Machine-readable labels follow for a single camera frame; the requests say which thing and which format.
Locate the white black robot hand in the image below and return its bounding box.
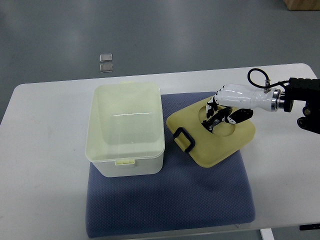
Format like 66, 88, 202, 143
205, 84, 282, 125

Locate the yellow box lid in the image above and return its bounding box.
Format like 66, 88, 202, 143
166, 97, 256, 168

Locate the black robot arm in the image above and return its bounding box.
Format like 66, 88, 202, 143
277, 77, 320, 134

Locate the white storage box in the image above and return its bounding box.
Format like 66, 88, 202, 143
85, 82, 165, 178

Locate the cardboard box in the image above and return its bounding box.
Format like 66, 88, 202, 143
283, 0, 320, 11

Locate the blue grey cushion mat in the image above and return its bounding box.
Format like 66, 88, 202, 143
85, 91, 256, 239

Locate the upper metal floor plate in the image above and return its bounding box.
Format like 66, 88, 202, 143
99, 53, 113, 63

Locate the black table control panel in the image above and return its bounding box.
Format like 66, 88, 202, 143
299, 223, 320, 231

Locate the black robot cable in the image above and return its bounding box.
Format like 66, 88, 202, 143
247, 68, 291, 93

